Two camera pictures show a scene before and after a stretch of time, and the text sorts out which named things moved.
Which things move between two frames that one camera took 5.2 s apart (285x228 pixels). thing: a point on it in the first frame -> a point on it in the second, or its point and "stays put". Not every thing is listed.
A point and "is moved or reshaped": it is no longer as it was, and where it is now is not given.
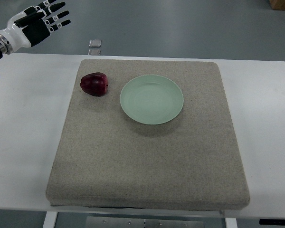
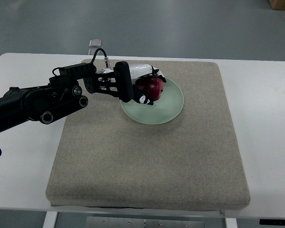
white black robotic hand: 30,26 -> 126,75
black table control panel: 276,222 stays put
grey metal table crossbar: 113,222 stays put
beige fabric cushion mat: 104,158 stays put
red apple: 95,84 is moved or reshaped
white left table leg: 50,219 stays put
